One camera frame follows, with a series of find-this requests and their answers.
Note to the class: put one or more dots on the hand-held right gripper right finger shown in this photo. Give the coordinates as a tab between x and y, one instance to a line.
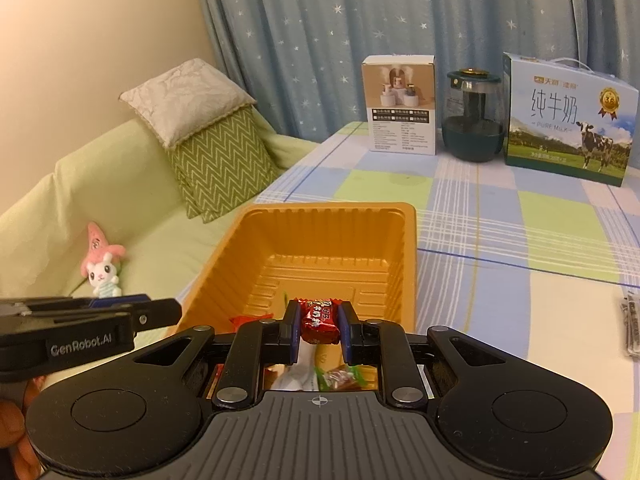
344	335

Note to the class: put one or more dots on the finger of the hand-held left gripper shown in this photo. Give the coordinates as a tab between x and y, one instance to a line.
157	314
117	301

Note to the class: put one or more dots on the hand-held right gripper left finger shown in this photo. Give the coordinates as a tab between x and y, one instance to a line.
295	332

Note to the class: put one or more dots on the green candy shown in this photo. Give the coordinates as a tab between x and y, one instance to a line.
340	377

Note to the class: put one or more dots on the orange plastic tray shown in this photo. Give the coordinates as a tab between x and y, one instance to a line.
325	240

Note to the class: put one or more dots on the person's left hand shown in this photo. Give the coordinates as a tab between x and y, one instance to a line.
12	430

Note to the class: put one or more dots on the pink and white plush toy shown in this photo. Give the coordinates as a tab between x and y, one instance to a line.
102	267

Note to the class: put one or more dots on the white snack packet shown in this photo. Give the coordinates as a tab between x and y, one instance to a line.
295	375

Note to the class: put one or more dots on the green covered sofa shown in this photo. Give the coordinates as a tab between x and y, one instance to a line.
125	185

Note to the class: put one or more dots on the green zigzag cushion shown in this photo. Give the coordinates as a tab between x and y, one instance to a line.
225	165

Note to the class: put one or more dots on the checked tablecloth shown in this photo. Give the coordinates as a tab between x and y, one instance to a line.
500	260

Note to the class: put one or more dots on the grey cushion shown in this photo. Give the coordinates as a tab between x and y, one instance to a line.
190	100

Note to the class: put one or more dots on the white product box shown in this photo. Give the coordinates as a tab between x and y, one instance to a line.
400	105

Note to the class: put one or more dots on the dark striped snack packet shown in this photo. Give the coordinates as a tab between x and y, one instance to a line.
631	325

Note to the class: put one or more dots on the blue milk carton box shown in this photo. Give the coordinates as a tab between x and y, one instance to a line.
565	120

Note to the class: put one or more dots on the blue star-print curtain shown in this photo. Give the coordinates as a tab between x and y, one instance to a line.
400	10

